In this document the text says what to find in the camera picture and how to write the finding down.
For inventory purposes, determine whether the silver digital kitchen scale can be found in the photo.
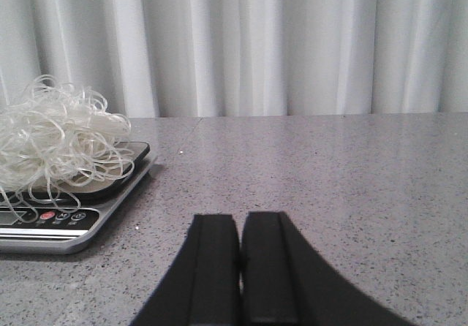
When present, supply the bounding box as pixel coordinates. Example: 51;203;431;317
1;142;156;254

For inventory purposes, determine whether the white pleated curtain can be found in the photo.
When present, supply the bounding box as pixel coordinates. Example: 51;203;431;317
1;0;467;117

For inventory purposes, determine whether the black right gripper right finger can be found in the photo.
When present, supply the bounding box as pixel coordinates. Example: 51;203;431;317
241;212;409;325

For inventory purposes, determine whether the white vermicelli noodle bundle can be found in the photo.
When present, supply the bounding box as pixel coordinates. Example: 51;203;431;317
1;75;135;223

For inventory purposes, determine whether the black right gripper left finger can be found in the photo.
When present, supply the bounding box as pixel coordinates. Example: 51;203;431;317
132;214;241;325

